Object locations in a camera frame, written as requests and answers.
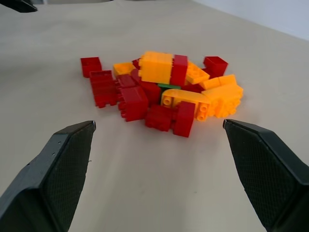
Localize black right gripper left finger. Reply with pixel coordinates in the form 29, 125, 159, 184
0, 120, 97, 232

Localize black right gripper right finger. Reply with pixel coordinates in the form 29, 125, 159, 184
223, 118, 309, 232

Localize orange arch-shaped building brick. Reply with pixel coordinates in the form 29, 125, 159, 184
160, 88, 212, 122

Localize green plastic building brick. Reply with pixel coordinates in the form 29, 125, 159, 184
157, 83, 182, 91

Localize black object at table edge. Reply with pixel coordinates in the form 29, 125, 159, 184
0, 0, 38, 14

